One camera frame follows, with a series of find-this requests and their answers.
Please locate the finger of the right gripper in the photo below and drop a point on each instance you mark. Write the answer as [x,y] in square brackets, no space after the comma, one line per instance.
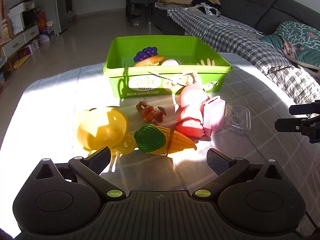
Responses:
[305,126]
[309,108]

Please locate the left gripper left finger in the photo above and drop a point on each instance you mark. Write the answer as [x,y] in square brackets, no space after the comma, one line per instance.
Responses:
[88,171]

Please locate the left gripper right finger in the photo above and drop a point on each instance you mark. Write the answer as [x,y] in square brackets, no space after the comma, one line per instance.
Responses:
[228,171]

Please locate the yellow toy bowl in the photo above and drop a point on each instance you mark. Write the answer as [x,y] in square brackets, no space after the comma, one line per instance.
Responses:
[105,127]

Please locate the clear plastic tray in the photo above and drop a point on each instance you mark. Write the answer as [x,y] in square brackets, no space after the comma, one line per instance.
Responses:
[237,118]

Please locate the toy corn cob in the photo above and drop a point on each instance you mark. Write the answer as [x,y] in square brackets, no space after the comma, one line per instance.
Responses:
[158,140]

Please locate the brown toy hand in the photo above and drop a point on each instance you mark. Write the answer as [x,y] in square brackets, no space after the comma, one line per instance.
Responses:
[207,62]

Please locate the pink round toy figure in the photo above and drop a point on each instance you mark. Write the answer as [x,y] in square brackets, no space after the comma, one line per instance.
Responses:
[190,119]

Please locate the teal patterned pillow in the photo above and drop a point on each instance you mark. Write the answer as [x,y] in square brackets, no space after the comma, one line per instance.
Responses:
[298,42]

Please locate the orange toy lobster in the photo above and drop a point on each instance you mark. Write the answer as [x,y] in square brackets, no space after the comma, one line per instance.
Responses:
[150,114]

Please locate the grey checked blanket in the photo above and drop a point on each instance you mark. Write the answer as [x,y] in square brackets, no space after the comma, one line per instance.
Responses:
[230,36]

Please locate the dark grey sofa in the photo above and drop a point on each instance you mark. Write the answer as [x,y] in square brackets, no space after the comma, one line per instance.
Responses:
[262,15]

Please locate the green plastic bin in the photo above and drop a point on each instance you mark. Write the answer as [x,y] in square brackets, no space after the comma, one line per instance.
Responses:
[128,81]

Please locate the pink white toy egg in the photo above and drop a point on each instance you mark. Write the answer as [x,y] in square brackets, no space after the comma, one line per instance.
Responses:
[170,62]

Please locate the orange toy hamburger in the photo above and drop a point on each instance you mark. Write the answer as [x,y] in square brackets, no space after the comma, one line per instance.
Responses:
[151,61]

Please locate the purple toy grapes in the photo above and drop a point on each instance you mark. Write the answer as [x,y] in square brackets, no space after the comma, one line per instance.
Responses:
[145,54]

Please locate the white drawer cabinet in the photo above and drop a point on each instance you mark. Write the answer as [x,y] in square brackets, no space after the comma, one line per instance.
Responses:
[19,41]

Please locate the red box on floor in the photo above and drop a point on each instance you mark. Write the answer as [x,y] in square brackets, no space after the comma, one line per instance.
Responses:
[41,20]

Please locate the microwave oven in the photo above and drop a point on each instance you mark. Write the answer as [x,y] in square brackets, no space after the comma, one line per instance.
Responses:
[22,20]

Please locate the silver refrigerator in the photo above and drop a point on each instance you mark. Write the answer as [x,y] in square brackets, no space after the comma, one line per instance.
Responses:
[56,13]

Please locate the white box on microwave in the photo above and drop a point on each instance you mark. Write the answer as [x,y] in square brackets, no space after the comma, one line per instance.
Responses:
[21,7]

